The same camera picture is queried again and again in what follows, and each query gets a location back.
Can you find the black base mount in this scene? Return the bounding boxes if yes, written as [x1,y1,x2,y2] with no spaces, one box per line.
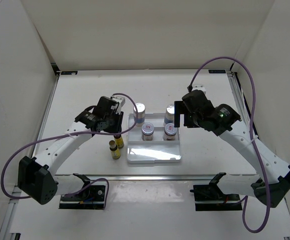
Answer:
[58,178,109,210]
[190,185,242,212]

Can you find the blue label shaker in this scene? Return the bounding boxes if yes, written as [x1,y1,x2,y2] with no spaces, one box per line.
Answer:
[133,102,146,127]
[163,103,175,126]

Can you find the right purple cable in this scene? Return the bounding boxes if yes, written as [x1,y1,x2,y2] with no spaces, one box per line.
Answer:
[186,56,272,233]

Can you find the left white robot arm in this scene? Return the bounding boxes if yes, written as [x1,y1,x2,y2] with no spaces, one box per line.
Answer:
[17,96,125,205]

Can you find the yellow small bottle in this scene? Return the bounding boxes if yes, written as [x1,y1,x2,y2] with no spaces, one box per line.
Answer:
[114,134,124,149]
[109,140,121,160]

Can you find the white divided tray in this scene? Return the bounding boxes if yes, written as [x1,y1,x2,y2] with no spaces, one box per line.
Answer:
[126,113,181,165]

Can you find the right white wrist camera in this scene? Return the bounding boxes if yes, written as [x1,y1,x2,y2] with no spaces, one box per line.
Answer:
[193,84,206,94]

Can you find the aluminium front rail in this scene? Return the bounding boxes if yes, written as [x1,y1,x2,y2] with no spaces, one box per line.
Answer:
[12,173,263,193]

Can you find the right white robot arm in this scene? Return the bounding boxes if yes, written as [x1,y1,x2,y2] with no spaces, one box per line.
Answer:
[174,90,290,208]

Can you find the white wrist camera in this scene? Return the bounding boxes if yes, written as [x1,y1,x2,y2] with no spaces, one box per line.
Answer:
[193,84,206,94]
[111,95,126,114]

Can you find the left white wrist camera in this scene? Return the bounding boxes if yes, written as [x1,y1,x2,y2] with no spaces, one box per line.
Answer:
[111,95,126,114]

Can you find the red cap jar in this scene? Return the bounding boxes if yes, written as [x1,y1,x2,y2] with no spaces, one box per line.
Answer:
[163,123,178,141]
[141,122,154,141]

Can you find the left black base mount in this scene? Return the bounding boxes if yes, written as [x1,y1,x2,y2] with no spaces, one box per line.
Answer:
[58,178,109,210]

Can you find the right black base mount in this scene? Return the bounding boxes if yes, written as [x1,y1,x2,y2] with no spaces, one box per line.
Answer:
[190,185,242,212]

